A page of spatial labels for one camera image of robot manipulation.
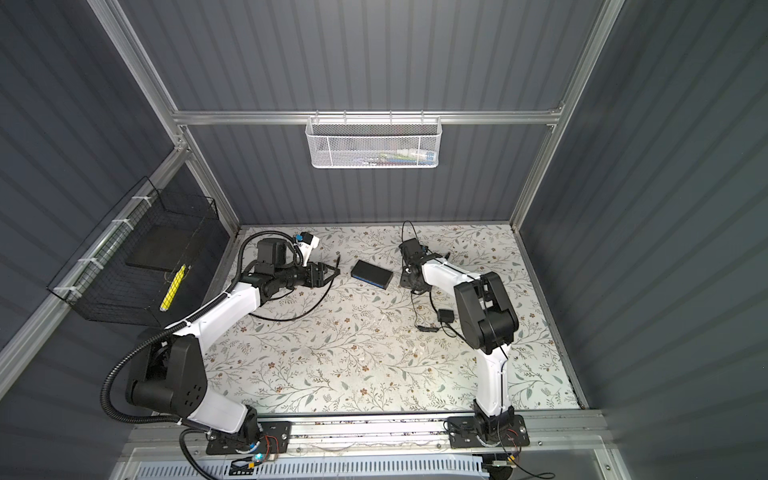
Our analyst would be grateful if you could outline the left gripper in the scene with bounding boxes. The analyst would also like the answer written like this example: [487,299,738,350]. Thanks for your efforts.
[276,260,340,290]

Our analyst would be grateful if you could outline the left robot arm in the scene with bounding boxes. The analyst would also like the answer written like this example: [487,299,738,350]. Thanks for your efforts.
[99,230,340,444]

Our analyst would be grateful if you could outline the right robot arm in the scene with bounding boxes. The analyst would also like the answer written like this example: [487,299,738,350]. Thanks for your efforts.
[399,238,519,444]

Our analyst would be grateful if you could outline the floral patterned table mat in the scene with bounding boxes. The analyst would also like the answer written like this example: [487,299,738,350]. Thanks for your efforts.
[204,224,579,413]

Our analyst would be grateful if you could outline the items in white basket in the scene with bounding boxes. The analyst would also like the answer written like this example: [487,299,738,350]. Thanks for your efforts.
[354,148,438,168]

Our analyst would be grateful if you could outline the yellow marker in basket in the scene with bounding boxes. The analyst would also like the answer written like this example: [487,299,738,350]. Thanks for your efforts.
[159,264,188,312]

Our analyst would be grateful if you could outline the white wire mesh basket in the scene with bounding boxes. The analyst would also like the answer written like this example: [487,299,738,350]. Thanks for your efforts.
[305,118,443,169]

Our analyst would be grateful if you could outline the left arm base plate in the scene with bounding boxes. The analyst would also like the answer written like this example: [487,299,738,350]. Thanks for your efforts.
[206,421,293,455]

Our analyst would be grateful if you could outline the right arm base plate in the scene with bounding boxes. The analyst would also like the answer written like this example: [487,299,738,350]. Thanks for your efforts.
[443,414,530,449]

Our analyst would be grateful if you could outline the black wire mesh basket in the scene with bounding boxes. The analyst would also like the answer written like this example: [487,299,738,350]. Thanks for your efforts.
[48,186,227,327]

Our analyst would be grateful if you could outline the white slotted cable duct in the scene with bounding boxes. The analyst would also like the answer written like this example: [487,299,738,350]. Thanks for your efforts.
[134,454,490,480]

